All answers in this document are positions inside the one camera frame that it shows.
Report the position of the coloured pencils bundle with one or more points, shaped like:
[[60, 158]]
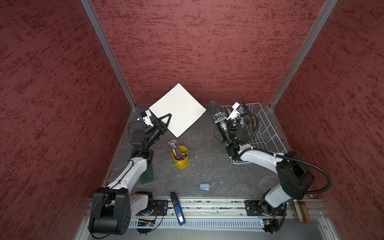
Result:
[[177, 150]]

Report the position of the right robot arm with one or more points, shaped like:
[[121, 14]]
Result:
[[238, 130]]

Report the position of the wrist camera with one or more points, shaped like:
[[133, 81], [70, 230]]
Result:
[[146, 118], [236, 112]]

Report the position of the yellow pencil cup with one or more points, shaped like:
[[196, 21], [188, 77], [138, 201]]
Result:
[[183, 160]]

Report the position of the light blue eraser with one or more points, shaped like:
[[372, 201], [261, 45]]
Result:
[[205, 186]]

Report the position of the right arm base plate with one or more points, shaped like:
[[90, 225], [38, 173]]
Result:
[[255, 208]]

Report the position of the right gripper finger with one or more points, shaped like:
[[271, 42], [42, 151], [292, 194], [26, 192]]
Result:
[[218, 110], [212, 108]]

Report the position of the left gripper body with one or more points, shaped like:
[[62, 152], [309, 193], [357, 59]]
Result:
[[157, 131]]

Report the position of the blue black stapler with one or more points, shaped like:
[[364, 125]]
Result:
[[178, 208]]

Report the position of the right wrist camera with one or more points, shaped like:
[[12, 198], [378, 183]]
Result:
[[236, 112]]

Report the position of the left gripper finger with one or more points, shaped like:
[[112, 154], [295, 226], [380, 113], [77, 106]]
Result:
[[166, 119], [159, 123]]

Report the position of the square floral plate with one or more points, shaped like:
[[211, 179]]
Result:
[[248, 119]]

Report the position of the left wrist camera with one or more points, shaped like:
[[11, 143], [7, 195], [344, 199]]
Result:
[[146, 118]]

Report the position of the white wire dish rack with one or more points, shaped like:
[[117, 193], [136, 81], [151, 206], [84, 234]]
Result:
[[269, 136]]

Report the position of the plaid tape roll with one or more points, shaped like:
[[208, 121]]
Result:
[[301, 211]]

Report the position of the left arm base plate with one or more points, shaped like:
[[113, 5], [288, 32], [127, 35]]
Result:
[[150, 208]]

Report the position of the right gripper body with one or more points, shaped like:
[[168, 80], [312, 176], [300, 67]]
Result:
[[222, 123]]

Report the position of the green rectangular block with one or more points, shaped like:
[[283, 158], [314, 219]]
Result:
[[147, 176]]

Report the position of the square plate white back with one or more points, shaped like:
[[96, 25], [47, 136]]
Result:
[[185, 110]]

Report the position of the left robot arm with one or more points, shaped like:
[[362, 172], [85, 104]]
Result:
[[113, 206]]

